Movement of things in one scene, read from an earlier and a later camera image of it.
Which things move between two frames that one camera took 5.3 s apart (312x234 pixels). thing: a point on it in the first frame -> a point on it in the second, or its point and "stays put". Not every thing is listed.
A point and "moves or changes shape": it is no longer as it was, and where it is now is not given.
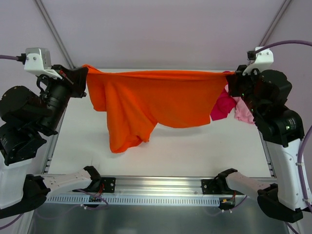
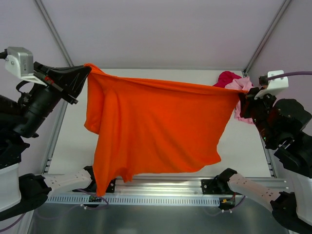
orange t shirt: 136,102 moves or changes shape
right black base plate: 211,186 stays put
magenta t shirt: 224,105 -> 225,78
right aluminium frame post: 275,23 stays put
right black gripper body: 237,83 -> 250,105
